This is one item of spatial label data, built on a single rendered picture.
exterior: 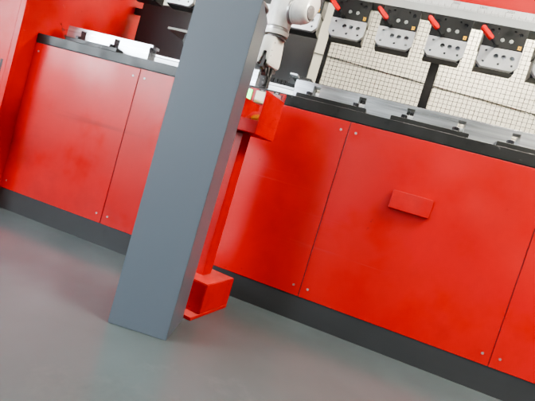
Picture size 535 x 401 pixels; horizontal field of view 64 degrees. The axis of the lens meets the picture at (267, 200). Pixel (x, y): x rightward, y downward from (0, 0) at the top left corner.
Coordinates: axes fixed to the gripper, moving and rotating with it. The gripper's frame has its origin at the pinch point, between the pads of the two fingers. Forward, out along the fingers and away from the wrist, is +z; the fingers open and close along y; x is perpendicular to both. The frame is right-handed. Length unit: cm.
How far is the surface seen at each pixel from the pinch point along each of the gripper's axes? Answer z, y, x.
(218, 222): 52, 4, -3
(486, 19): -46, -50, 62
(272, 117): 10.9, -3.6, 4.7
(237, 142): 22.7, 2.1, -3.6
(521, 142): -4, -51, 87
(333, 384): 84, 15, 54
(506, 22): -46, -51, 69
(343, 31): -32, -41, 10
